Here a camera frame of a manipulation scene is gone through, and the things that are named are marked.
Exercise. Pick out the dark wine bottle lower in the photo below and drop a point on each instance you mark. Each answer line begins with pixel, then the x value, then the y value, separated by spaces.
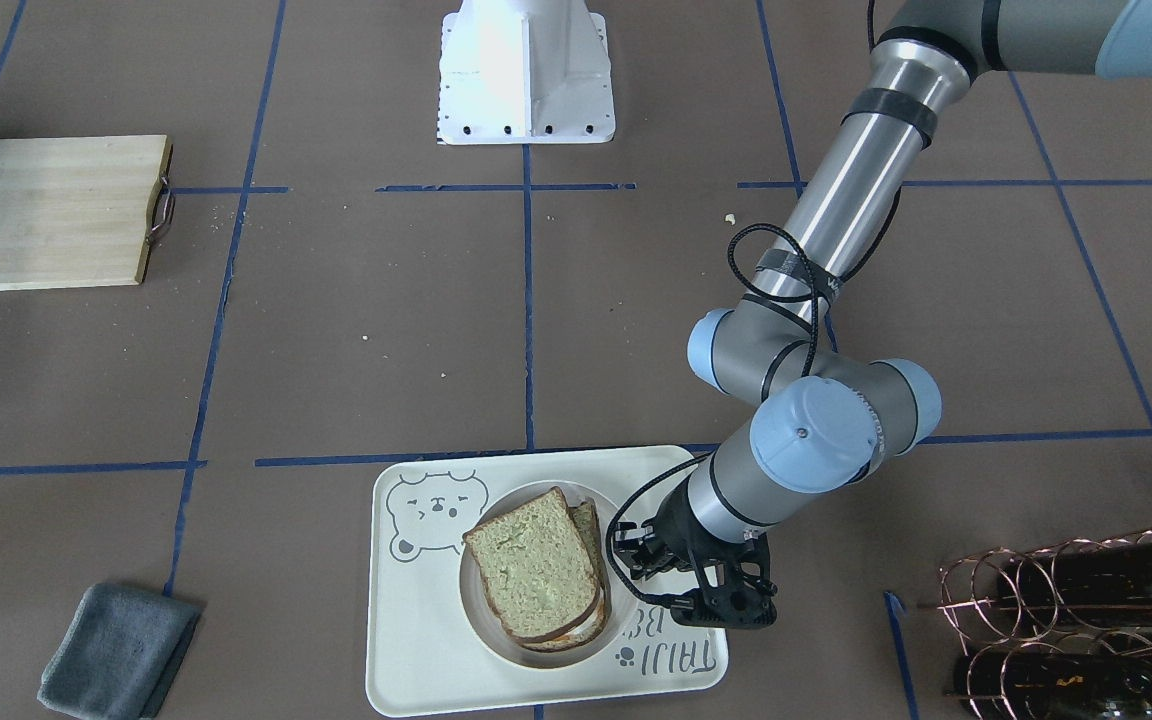
pixel 1027 684

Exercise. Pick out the cream bear tray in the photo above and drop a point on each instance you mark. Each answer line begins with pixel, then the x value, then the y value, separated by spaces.
pixel 423 658

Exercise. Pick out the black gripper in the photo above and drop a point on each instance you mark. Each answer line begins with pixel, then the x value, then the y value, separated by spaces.
pixel 673 533

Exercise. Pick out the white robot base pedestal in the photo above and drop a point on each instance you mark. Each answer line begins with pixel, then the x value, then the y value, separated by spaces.
pixel 516 72

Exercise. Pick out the dark wine bottle upper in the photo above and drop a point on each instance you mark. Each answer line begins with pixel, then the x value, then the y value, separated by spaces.
pixel 1105 588

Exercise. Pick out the copper wire bottle rack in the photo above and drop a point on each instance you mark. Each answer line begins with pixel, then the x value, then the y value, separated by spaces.
pixel 970 604

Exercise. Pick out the dark wine bottle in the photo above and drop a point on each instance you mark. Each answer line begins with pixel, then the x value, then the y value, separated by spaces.
pixel 1105 588
pixel 1027 684

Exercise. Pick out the grey folded cloth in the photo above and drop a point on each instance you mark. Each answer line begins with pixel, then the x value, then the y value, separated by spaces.
pixel 121 654

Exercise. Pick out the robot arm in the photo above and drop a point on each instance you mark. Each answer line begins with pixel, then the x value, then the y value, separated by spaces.
pixel 821 420

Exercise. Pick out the wooden cutting board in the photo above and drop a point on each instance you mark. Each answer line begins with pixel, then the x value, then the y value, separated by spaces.
pixel 80 211

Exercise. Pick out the bread slice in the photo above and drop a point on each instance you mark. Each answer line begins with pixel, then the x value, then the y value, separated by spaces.
pixel 536 575
pixel 587 525

